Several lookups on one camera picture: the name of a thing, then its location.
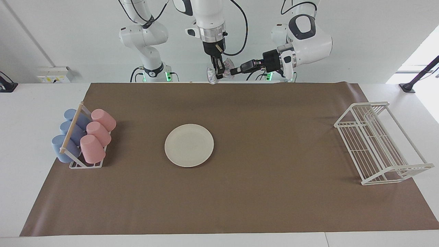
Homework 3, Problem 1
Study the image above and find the blue cup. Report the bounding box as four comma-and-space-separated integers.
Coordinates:
51, 134, 81, 163
64, 109, 91, 130
60, 121, 86, 145

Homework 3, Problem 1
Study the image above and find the white wire dish rack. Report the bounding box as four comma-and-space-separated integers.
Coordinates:
334, 101, 435, 186

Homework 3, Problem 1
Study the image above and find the brown table mat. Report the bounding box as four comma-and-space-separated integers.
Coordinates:
20, 82, 439, 237

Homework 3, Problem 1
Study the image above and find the white cup rack wooden handle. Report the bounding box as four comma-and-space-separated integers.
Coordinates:
59, 101, 107, 169

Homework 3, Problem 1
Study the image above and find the white wall outlet box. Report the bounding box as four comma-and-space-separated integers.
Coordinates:
37, 66, 73, 84

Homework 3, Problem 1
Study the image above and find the pink cup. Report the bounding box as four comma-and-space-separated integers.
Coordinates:
80, 134, 106, 164
91, 109, 117, 132
86, 121, 112, 147

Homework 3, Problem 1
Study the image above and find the cream round plate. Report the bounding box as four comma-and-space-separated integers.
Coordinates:
164, 124, 214, 168

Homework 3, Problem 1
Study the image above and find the silver mesh sponge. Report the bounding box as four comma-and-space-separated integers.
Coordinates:
206, 58, 236, 85

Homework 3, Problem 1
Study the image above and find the black base cable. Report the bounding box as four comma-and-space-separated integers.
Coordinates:
246, 69, 272, 82
130, 66, 144, 83

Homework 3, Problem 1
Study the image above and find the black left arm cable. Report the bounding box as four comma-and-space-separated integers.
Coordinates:
281, 0, 321, 16

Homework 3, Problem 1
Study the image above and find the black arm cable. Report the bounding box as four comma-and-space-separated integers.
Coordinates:
281, 0, 321, 16
118, 0, 248, 57

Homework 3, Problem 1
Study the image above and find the black camera stand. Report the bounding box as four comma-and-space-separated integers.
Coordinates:
0, 71, 18, 93
399, 56, 439, 94

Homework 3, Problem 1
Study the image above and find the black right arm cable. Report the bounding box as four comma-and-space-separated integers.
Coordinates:
118, 0, 248, 57

